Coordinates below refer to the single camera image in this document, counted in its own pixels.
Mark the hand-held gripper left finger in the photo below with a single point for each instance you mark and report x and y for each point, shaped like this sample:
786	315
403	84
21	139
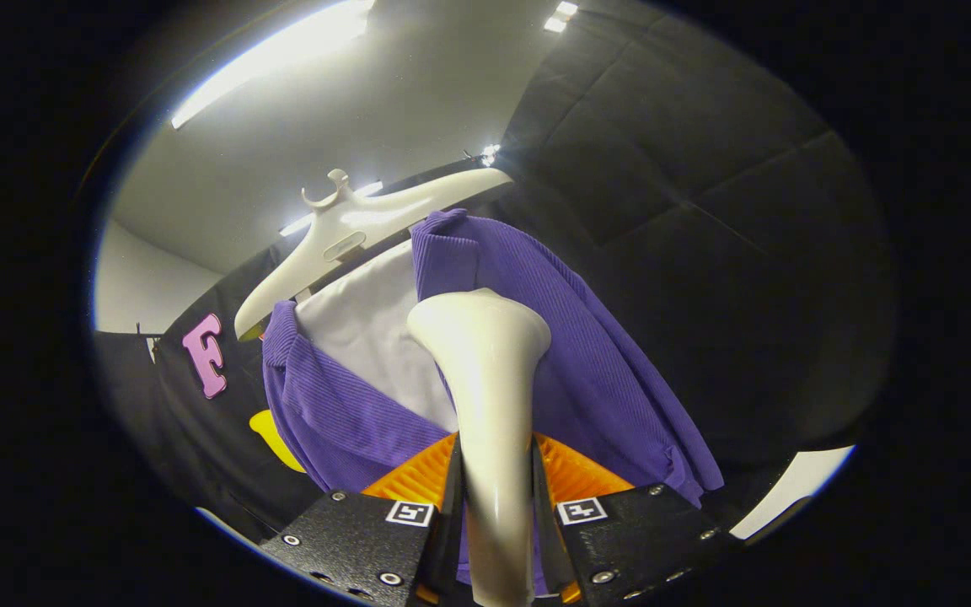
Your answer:
454	539

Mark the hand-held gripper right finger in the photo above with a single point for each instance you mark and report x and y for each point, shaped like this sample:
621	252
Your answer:
543	539

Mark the white garment steamer head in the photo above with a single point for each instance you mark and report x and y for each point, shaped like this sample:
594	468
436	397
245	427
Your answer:
485	379

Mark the white plastic clothes hanger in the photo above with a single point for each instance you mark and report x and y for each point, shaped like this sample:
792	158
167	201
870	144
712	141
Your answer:
342	232

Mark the white flat sheet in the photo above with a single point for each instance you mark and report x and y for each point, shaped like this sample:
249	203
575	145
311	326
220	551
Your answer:
789	489

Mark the black backdrop cloth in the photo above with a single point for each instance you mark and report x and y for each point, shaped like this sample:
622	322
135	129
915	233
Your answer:
199	430

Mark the small distant ceiling light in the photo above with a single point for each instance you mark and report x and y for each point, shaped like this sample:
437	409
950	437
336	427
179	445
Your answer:
490	154

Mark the large bright ceiling light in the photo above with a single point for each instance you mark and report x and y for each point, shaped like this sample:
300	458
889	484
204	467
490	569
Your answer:
275	59

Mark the small rectangular ceiling light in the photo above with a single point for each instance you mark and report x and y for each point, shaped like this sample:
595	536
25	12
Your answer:
561	15

